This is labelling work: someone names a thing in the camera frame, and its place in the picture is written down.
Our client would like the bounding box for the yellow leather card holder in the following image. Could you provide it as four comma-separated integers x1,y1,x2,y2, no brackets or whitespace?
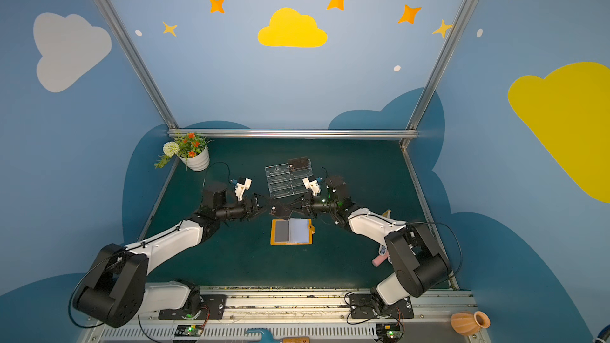
270,219,315,245

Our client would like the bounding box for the clear plastic organizer tray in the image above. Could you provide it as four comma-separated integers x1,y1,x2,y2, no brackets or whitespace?
265,162,313,199

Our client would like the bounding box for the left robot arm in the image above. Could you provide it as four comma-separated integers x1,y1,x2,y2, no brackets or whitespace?
68,184,268,328

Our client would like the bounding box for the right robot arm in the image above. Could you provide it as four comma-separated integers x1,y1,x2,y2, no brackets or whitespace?
295,176,453,310

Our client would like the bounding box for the potted flower plant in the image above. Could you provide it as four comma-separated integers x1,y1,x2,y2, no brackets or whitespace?
154,133,210,172

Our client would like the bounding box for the left controller board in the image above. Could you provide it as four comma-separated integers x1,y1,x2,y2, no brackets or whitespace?
175,325,204,338

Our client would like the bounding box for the controller board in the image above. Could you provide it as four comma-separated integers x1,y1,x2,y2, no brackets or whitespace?
175,325,204,338
376,324,403,343

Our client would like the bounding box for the right controller board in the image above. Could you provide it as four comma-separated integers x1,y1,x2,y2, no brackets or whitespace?
376,324,403,343

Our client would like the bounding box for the terracotta clay vase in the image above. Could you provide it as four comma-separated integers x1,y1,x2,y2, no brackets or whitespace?
451,311,491,336

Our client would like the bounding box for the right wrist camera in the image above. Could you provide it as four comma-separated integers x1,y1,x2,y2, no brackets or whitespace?
303,176,321,196

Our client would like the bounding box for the aluminium frame rear bar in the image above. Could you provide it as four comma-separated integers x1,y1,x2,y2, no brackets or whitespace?
168,129,418,140

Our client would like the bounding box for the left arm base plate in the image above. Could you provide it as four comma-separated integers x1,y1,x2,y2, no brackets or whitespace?
158,294,227,321

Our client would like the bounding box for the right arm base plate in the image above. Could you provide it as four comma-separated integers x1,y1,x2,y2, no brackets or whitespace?
344,292,415,320

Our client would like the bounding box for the aluminium front rail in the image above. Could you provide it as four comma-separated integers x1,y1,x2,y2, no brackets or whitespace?
79,287,491,342

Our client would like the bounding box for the teal handled tool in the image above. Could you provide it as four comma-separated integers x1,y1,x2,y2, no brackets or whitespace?
246,329,311,343

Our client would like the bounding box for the aluminium frame left post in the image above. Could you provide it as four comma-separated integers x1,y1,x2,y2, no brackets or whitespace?
93,0,179,129

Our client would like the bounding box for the aluminium frame post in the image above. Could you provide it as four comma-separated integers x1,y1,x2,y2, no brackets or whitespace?
405,0,480,140
93,0,179,129

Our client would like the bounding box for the aluminium frame right post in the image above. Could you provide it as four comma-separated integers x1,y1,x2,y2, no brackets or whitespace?
405,0,480,140

